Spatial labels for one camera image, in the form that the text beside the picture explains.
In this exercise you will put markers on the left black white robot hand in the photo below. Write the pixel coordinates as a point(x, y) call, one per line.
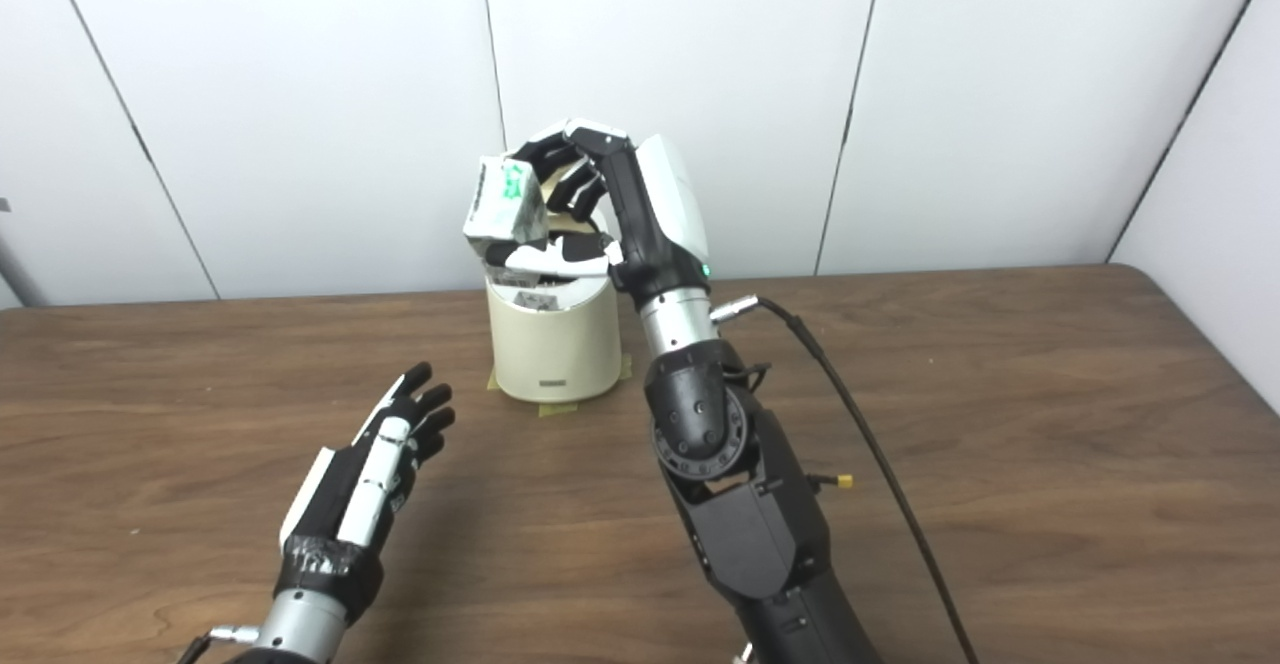
point(330, 504)

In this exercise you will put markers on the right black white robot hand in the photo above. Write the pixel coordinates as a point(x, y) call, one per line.
point(650, 234)

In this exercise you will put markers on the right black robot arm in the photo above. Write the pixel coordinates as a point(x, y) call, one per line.
point(740, 514)

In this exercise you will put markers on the white green milk carton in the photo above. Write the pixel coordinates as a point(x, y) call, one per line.
point(505, 199)

